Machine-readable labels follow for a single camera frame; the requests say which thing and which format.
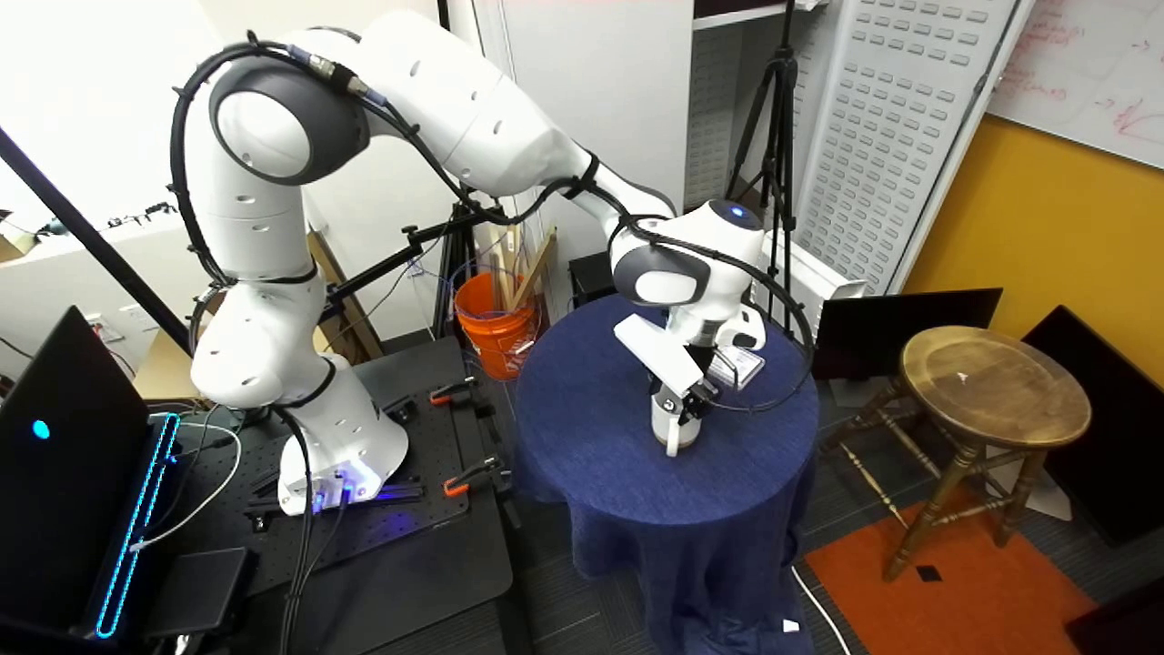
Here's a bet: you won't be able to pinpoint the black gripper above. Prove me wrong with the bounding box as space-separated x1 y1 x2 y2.
614 315 716 442

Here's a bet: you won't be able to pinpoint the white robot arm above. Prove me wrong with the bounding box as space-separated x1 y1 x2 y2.
170 10 769 516

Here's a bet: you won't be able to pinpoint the white ceramic mug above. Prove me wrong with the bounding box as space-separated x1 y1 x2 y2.
650 389 699 459

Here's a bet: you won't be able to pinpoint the blue denim tablecloth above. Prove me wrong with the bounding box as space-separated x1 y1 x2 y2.
513 294 820 655

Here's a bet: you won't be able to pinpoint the black box behind table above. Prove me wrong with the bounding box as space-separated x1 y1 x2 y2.
569 254 614 305

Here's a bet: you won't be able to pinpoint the black panel leaning left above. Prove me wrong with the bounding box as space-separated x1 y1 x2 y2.
813 287 1002 384

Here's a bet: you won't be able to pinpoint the black panel leaning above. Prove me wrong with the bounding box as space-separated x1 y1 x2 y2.
1025 305 1164 546
813 287 1002 384

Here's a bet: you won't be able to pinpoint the orange bucket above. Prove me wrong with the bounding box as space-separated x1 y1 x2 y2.
456 273 544 378

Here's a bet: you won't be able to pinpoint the wooden sticks in bucket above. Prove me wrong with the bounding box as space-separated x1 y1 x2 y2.
488 225 556 315

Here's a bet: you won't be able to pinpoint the round brass stool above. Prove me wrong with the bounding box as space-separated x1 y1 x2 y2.
837 325 1091 580

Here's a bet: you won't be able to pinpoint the orange floor mat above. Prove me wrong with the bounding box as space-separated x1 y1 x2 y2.
809 522 1091 655

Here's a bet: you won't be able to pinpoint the white pegboard panel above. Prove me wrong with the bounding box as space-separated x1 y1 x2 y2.
796 0 1032 294

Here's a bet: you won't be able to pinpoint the black panel leaning right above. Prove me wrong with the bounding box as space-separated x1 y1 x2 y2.
1025 305 1164 546

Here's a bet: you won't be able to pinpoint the black laptop with blue light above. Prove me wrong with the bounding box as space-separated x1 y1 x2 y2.
0 310 182 642

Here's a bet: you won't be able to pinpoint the orange handled clamp lower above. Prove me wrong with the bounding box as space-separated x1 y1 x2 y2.
439 456 509 498

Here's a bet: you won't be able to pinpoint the orange handled clamp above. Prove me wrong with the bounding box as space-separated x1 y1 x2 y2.
425 375 495 416
439 456 509 498

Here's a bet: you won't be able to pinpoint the orange handled clamp upper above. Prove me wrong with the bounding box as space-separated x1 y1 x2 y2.
425 375 495 416

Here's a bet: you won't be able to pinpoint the black camera tripod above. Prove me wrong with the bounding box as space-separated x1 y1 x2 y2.
729 0 813 344

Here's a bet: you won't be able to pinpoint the whiteboard on wall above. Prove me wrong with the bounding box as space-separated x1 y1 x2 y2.
991 0 1164 167

